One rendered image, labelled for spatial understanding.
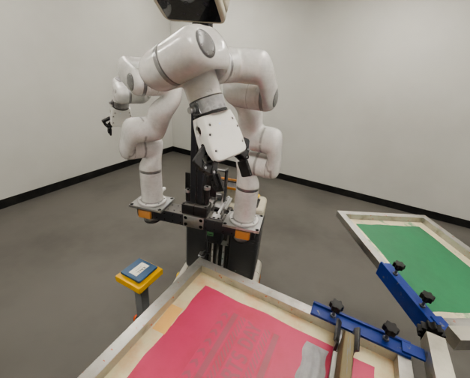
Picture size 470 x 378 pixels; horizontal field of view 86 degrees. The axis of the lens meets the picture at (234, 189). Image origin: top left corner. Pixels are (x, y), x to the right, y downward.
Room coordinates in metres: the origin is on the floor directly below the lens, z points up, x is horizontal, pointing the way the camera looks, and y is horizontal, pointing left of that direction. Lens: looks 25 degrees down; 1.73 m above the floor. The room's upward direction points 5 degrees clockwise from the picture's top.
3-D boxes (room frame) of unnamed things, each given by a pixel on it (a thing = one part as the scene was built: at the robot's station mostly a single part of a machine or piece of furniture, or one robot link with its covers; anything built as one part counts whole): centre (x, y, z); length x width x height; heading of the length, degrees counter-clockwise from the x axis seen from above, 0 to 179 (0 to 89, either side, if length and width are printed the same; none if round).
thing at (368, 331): (0.57, -0.44, 0.97); 0.30 x 0.05 x 0.07; 65
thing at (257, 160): (0.95, -0.06, 1.37); 0.13 x 0.10 x 0.16; 67
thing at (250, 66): (0.75, 0.00, 1.70); 0.21 x 0.15 x 0.16; 157
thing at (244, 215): (0.96, -0.06, 1.21); 0.16 x 0.13 x 0.15; 169
